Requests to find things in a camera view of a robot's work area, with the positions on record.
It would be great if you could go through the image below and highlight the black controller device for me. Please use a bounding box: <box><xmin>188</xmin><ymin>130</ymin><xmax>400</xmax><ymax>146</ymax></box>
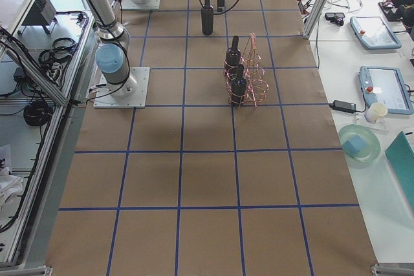
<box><xmin>325</xmin><ymin>12</ymin><xmax>345</xmax><ymax>26</ymax></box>

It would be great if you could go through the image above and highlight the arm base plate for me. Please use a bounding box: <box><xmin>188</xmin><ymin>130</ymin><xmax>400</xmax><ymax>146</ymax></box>
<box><xmin>93</xmin><ymin>67</ymin><xmax>150</xmax><ymax>109</ymax></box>
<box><xmin>122</xmin><ymin>0</ymin><xmax>160</xmax><ymax>11</ymax></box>

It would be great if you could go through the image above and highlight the black power adapter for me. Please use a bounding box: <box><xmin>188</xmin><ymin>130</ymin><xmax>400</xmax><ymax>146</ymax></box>
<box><xmin>329</xmin><ymin>100</ymin><xmax>356</xmax><ymax>114</ymax></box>

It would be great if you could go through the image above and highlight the copper wire wine basket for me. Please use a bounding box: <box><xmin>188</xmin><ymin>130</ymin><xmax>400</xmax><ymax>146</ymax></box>
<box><xmin>223</xmin><ymin>33</ymin><xmax>269</xmax><ymax>107</ymax></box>

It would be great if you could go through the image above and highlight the lower teach pendant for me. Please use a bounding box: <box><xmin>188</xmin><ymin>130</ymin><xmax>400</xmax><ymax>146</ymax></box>
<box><xmin>358</xmin><ymin>66</ymin><xmax>413</xmax><ymax>115</ymax></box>

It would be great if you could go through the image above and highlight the dark wine bottle far basket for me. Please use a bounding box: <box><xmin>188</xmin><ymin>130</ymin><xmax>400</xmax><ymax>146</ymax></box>
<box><xmin>224</xmin><ymin>36</ymin><xmax>241</xmax><ymax>78</ymax></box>

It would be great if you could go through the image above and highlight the upper teach pendant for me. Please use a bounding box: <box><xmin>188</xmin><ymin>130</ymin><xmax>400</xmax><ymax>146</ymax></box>
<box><xmin>350</xmin><ymin>16</ymin><xmax>402</xmax><ymax>50</ymax></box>

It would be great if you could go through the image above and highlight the green glass plate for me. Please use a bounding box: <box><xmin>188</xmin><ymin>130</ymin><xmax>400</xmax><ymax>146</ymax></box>
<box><xmin>338</xmin><ymin>124</ymin><xmax>381</xmax><ymax>162</ymax></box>

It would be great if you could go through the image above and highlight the teach pendant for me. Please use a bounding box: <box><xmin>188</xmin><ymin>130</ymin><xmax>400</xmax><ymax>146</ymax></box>
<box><xmin>358</xmin><ymin>66</ymin><xmax>413</xmax><ymax>115</ymax></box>
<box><xmin>350</xmin><ymin>16</ymin><xmax>402</xmax><ymax>50</ymax></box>

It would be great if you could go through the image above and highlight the dark wine bottle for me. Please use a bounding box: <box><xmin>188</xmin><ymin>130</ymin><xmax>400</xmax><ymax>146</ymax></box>
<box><xmin>230</xmin><ymin>64</ymin><xmax>247</xmax><ymax>106</ymax></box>
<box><xmin>201</xmin><ymin>0</ymin><xmax>214</xmax><ymax>36</ymax></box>

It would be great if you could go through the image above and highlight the black coiled cable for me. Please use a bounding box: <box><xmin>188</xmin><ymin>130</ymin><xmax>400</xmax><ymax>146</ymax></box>
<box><xmin>23</xmin><ymin>98</ymin><xmax>52</xmax><ymax>127</ymax></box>

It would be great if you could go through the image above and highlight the white paper cup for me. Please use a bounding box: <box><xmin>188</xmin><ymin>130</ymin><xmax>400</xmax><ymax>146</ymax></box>
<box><xmin>364</xmin><ymin>102</ymin><xmax>388</xmax><ymax>123</ymax></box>

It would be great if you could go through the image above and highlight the blue foam block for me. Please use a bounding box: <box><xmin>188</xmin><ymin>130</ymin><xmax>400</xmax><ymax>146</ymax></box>
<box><xmin>342</xmin><ymin>134</ymin><xmax>366</xmax><ymax>156</ymax></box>

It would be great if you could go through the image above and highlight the teal board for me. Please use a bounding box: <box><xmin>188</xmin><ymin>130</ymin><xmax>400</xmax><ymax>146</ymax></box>
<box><xmin>385</xmin><ymin>131</ymin><xmax>413</xmax><ymax>211</ymax></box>

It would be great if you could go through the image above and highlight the grey electronics box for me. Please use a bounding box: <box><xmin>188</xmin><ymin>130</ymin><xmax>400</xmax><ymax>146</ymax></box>
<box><xmin>17</xmin><ymin>0</ymin><xmax>57</xmax><ymax>35</ymax></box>

